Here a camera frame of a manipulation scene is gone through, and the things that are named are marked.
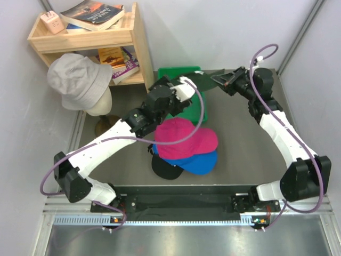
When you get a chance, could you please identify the wooden shelf unit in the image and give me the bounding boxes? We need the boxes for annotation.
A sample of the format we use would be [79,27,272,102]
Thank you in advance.
[27,2,155,90]

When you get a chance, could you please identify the dark cover paperback book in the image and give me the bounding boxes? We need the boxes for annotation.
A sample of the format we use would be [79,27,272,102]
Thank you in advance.
[60,1,125,31]

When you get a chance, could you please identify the purple cover book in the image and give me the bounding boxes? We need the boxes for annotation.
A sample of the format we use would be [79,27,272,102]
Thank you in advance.
[112,47,140,85]

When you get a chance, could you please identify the dark green cap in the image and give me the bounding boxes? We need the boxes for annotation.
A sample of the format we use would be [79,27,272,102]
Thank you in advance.
[170,69,225,92]

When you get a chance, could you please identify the green plastic bin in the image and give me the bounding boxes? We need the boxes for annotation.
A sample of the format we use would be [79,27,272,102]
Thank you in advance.
[158,66,205,125]

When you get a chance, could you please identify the beige mannequin head stand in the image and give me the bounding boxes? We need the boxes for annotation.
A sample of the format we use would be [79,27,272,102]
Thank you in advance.
[86,87,120,137]

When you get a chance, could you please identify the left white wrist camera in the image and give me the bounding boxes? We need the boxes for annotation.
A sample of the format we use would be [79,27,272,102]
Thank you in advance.
[170,76,197,102]

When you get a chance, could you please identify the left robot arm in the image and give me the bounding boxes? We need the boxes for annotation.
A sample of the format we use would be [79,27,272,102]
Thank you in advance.
[54,76,197,212]

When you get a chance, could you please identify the grey bucket hat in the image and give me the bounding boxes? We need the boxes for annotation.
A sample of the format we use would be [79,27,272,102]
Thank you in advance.
[47,53,113,110]

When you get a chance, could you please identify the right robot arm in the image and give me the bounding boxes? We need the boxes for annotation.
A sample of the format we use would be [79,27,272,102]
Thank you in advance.
[211,67,331,211]

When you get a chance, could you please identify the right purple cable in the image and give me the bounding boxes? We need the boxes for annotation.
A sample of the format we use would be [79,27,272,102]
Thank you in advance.
[249,44,325,233]

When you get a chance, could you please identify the black baseball cap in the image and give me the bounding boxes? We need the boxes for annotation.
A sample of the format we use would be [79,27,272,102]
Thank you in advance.
[151,155,184,180]

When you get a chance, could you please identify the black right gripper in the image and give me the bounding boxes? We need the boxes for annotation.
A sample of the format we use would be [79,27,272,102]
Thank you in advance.
[212,67,257,101]

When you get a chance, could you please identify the pink power adapter cube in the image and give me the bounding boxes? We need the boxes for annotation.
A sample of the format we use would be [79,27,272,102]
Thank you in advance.
[40,11,65,35]

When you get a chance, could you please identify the blue cap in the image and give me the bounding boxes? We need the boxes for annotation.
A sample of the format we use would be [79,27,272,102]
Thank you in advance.
[148,144,218,175]

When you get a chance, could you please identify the aluminium rail with cable duct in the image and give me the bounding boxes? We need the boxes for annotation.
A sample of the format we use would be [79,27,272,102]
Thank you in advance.
[42,193,334,227]

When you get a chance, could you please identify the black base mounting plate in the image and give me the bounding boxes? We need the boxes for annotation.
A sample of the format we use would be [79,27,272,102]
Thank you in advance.
[109,185,280,214]

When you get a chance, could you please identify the magenta cap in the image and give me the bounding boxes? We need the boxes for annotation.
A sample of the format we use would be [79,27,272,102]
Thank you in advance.
[155,117,218,160]

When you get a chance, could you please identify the blue book under stack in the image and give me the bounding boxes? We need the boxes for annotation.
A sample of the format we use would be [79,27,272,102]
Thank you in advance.
[66,23,89,34]

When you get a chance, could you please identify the orange cover book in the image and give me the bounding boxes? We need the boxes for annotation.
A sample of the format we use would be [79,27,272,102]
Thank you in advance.
[98,47,125,72]

